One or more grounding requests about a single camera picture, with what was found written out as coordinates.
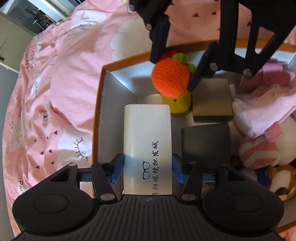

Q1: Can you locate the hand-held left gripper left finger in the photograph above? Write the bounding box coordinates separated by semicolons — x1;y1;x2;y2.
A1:
50;153;125;202

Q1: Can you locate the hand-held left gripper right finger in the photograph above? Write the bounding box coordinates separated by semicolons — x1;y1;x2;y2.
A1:
172;154;246;202

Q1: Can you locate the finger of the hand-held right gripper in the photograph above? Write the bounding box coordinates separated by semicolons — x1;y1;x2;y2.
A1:
129;0;172;64
187;0;296;93

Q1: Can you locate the orange crochet fruit toy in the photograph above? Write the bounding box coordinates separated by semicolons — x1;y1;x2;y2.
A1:
151;52;197;98

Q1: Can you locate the white glasses case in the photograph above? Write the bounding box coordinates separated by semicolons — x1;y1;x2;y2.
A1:
122;104;173;195

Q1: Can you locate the orange-rimmed storage box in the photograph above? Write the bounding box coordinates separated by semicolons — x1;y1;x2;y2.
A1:
92;38;296;235

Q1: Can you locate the light pink plush toy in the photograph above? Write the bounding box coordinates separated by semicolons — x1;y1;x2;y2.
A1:
232;62;296;139

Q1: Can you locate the dark grey box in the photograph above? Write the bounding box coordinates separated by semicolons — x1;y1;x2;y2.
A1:
181;123;232;168

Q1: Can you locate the yellow toy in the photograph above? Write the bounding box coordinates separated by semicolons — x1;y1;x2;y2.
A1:
161;90;193;116

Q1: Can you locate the grey-brown box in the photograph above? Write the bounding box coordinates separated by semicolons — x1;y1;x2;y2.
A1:
192;78;233;123

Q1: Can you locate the pink striped white plush toy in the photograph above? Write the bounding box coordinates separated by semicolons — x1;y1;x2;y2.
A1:
238;116;296;170

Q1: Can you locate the pink printed blanket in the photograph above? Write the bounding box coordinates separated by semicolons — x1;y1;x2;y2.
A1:
3;0;296;235

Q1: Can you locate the brown plush animal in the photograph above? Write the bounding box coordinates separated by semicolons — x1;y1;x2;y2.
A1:
265;164;296;202

